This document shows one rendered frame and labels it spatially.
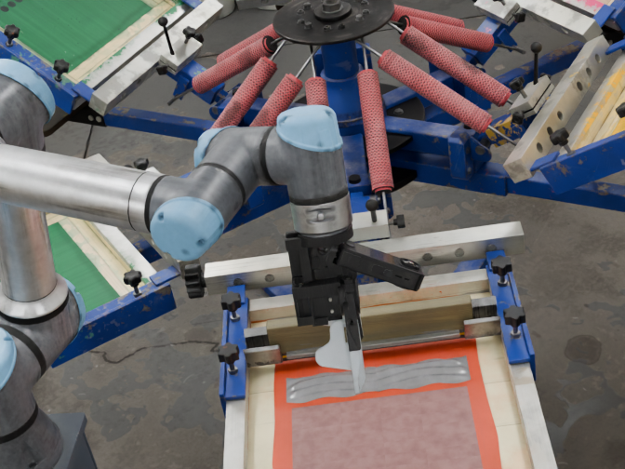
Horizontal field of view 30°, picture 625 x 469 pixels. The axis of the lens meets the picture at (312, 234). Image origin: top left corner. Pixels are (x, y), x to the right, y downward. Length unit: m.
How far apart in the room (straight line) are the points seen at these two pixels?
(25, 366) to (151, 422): 1.90
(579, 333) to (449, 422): 1.65
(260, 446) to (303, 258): 0.81
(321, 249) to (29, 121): 0.46
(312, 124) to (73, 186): 0.30
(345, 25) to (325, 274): 1.39
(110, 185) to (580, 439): 2.28
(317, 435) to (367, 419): 0.10
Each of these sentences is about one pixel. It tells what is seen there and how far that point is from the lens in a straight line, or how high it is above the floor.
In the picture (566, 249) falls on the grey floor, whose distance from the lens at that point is 4.15.
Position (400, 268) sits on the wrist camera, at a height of 1.62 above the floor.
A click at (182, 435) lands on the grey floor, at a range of 3.68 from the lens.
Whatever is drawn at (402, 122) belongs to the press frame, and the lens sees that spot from 2.95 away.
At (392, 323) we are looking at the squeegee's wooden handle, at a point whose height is 1.03.
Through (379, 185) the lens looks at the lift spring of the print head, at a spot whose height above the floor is 1.06.
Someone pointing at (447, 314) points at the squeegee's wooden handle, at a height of 1.04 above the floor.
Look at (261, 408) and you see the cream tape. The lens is 2.29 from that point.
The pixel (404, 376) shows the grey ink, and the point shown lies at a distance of 2.30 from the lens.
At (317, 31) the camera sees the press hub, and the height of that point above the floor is 1.31.
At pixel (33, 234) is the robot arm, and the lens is 1.80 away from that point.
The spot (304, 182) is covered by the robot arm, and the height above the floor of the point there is 1.75.
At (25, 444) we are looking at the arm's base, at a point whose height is 1.26.
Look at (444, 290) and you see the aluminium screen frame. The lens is 2.46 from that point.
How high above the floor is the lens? 2.53
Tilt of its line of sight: 35 degrees down
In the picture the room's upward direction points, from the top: 10 degrees counter-clockwise
